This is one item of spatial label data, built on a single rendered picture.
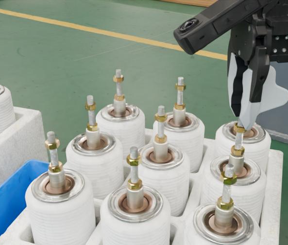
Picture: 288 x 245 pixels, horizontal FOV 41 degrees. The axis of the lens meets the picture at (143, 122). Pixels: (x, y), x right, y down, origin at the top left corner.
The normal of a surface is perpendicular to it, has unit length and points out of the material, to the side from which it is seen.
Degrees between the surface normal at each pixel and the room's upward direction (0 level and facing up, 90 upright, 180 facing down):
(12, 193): 88
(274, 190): 0
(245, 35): 90
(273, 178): 0
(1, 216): 88
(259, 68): 80
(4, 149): 90
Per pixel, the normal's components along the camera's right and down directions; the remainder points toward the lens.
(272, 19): 0.00, -0.87
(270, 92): 0.16, 0.40
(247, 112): -0.63, 0.62
